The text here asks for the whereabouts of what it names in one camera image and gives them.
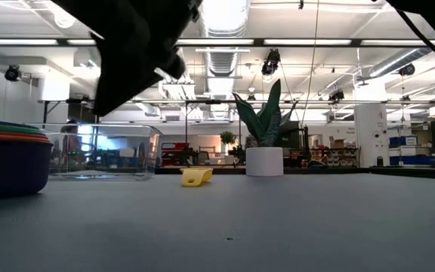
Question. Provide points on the yellow measuring cup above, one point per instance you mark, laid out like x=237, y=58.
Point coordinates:
x=195, y=177

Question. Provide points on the green measuring cup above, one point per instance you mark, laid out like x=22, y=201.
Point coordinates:
x=6, y=128

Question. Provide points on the red measuring cup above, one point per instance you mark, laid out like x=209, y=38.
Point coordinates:
x=10, y=170

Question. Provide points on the clear plastic container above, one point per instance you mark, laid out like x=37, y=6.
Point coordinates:
x=127, y=151

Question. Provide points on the person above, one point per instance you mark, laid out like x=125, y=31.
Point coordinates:
x=70, y=140

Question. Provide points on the small background potted plant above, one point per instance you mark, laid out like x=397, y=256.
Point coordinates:
x=228, y=138

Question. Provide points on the black ceiling spotlight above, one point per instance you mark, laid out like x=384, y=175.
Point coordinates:
x=407, y=70
x=12, y=73
x=270, y=64

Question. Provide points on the green succulent plant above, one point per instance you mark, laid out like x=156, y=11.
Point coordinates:
x=266, y=124

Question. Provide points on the white plant pot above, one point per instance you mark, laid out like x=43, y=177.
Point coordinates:
x=264, y=162

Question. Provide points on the grey table mat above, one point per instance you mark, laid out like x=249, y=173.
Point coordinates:
x=278, y=226

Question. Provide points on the white round column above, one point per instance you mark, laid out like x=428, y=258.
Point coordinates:
x=370, y=124

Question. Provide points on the blue storage bins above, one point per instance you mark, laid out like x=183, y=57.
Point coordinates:
x=410, y=160

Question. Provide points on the black overhead frame bar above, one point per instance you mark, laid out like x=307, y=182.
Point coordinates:
x=221, y=42

